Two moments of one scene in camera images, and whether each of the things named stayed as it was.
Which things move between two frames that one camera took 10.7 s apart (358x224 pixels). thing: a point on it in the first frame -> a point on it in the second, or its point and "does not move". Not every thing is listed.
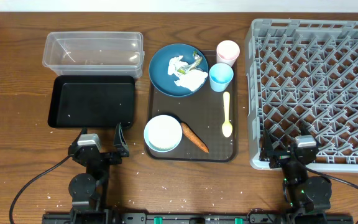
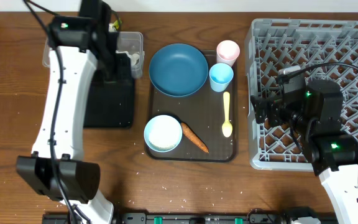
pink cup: (227, 52) does not move
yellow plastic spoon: (227, 127) does not move
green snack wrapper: (197, 60) -> (117, 23)
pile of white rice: (163, 131) does not move
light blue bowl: (163, 133) does not move
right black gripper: (284, 158) -> (268, 109)
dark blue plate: (158, 68) does not move
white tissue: (194, 79) -> (133, 57)
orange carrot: (186, 130) does not move
